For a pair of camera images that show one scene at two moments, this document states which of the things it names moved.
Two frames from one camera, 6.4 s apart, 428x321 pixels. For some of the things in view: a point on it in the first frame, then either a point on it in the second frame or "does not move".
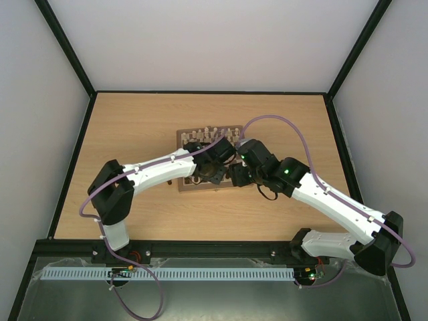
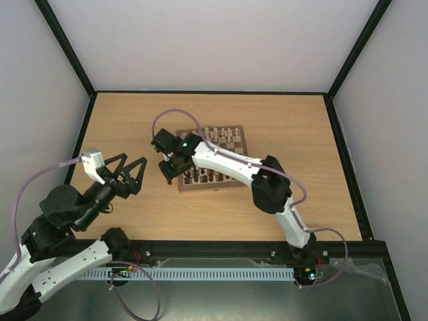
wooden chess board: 206,136 does not move
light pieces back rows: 210,135 does not move
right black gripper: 238,174 -> 168,168
